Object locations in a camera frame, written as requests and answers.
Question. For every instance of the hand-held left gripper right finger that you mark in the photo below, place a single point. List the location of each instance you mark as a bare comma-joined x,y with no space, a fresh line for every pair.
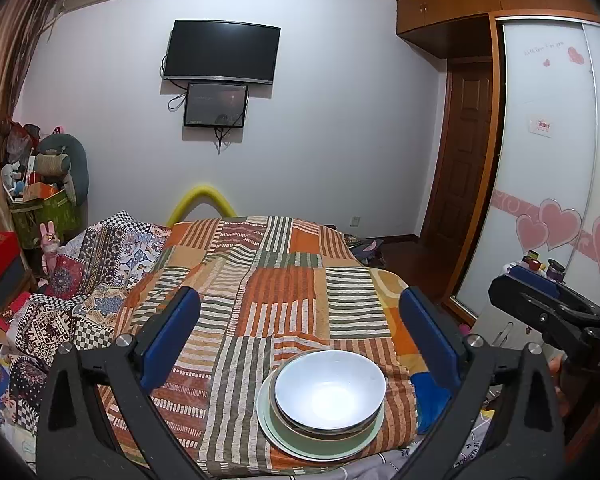
430,340

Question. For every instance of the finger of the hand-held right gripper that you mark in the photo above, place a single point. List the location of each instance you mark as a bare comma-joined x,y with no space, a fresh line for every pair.
527,275
535,310

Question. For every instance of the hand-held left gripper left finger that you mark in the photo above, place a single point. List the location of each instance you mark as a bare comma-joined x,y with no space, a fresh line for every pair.
172,340

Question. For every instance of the white bowl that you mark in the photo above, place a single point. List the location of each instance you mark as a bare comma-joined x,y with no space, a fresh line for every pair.
330,385

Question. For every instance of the small dark jar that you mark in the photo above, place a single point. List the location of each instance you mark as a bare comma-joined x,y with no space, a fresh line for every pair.
555,270

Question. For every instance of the orange yellow blanket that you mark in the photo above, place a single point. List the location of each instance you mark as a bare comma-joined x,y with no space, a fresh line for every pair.
387,300

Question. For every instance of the blue cloth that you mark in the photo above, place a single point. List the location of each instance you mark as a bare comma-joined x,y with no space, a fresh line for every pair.
427,400

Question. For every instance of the white sliding wardrobe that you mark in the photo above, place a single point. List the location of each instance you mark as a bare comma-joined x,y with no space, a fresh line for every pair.
540,185

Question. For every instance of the patterned checkered quilt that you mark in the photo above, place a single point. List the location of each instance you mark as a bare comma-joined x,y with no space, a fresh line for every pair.
105,260

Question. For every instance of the orange striped patchwork blanket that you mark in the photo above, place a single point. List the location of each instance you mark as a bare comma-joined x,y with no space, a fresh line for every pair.
280,300

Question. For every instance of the brown wooden door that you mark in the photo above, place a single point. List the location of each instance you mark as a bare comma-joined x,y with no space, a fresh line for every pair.
462,160

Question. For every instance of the red white sticker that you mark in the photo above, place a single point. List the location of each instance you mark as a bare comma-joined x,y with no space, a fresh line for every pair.
541,126

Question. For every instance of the yellow foam tube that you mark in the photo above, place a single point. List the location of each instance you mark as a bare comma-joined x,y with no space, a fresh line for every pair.
200,191

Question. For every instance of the pink bunny toy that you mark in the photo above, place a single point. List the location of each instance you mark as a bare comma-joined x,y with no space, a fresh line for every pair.
50,240

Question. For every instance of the green storage box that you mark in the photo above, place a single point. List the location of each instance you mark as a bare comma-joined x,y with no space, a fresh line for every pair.
55,215

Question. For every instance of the dark grey box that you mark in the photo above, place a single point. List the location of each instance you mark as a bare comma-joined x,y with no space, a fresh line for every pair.
7,285

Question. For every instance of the grey stuffed toy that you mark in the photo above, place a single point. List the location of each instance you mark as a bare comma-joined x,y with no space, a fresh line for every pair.
77,170

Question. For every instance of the pile of small toys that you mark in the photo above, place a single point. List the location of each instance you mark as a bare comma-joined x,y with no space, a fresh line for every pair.
17,160

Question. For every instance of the wooden overhead cabinet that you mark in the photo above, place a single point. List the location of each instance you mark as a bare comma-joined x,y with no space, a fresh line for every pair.
455,5

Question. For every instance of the striped brown curtain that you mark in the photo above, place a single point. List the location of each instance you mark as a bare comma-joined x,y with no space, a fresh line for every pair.
5,85

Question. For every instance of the small black wall monitor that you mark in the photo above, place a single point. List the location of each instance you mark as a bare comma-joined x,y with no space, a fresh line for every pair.
215,105

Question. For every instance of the black wall television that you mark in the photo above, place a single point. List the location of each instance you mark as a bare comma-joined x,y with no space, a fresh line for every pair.
222,50

